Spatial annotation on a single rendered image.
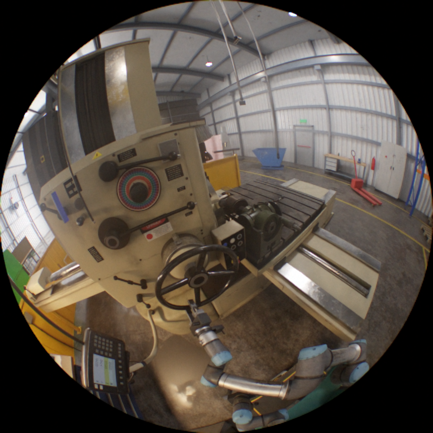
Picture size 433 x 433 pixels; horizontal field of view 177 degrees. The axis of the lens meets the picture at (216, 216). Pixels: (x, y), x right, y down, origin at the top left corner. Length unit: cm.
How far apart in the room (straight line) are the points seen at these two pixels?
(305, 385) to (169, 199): 91
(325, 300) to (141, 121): 199
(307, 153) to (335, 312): 751
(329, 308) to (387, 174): 619
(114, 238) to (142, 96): 110
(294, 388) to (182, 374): 146
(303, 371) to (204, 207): 84
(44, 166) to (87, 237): 100
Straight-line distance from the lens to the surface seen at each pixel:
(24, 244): 898
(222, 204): 66
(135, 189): 48
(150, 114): 128
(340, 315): 129
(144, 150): 56
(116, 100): 134
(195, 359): 187
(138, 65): 151
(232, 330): 182
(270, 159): 678
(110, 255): 71
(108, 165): 51
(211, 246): 47
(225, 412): 195
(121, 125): 126
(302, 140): 813
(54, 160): 147
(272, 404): 158
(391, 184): 703
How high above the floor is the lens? 179
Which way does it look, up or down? 32 degrees down
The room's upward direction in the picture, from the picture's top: 12 degrees counter-clockwise
